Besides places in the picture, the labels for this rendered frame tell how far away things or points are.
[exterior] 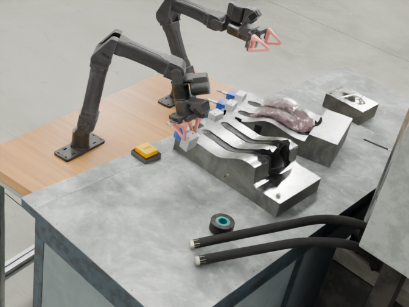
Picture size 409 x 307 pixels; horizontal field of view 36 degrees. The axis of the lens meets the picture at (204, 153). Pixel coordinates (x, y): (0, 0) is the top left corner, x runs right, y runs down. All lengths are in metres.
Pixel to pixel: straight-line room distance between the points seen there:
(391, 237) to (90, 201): 0.96
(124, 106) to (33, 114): 1.52
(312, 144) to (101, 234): 0.96
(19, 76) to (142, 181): 2.44
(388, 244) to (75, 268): 0.95
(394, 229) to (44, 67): 3.42
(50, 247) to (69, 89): 2.41
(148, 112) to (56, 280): 0.83
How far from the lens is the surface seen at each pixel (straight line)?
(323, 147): 2.46
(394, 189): 1.58
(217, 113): 2.42
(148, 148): 2.28
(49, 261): 2.12
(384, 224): 1.63
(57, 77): 4.50
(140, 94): 2.72
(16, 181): 2.14
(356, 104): 2.90
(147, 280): 1.82
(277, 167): 2.27
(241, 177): 2.18
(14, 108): 4.10
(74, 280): 2.04
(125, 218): 2.01
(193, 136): 2.19
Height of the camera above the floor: 2.08
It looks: 33 degrees down
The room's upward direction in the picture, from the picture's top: 12 degrees clockwise
